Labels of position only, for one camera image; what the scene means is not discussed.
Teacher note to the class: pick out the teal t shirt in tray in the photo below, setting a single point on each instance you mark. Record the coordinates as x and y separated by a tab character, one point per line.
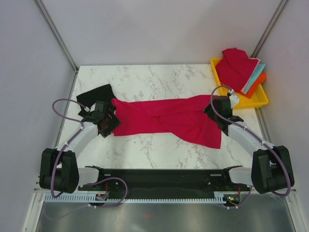
257	71

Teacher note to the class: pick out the right aluminium corner post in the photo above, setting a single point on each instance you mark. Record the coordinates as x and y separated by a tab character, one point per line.
270	26

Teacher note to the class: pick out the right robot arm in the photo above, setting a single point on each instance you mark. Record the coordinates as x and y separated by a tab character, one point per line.
271	168

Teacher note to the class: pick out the folded black t shirt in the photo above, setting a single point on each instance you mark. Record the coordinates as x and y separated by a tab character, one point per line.
100	94

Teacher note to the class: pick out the pink t shirt in tray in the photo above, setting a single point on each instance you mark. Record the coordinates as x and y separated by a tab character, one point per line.
236	72

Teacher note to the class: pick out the orange t shirt in tray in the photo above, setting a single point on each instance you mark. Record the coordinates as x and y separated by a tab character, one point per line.
261	78

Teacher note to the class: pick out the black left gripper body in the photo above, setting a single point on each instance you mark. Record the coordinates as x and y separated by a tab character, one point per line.
112	123

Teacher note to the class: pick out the white slotted cable duct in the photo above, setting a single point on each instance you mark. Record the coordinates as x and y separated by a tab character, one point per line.
88	197

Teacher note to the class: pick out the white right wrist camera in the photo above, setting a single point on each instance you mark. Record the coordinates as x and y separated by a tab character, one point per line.
233	97

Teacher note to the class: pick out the left aluminium corner post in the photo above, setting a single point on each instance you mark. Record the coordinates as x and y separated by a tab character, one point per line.
52	27

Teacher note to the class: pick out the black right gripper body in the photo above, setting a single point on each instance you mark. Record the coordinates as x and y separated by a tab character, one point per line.
210	114

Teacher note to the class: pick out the crimson t shirt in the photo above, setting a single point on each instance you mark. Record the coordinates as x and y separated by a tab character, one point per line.
182	117
233	53

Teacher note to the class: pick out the aluminium corner post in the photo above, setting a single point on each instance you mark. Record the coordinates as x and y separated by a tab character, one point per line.
270	26
52	27

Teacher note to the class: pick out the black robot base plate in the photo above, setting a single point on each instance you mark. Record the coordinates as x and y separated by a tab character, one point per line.
164	183

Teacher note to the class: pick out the crimson t shirt in tray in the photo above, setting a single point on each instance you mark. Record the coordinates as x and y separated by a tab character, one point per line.
233	53

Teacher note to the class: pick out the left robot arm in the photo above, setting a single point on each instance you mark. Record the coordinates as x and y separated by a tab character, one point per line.
59	171

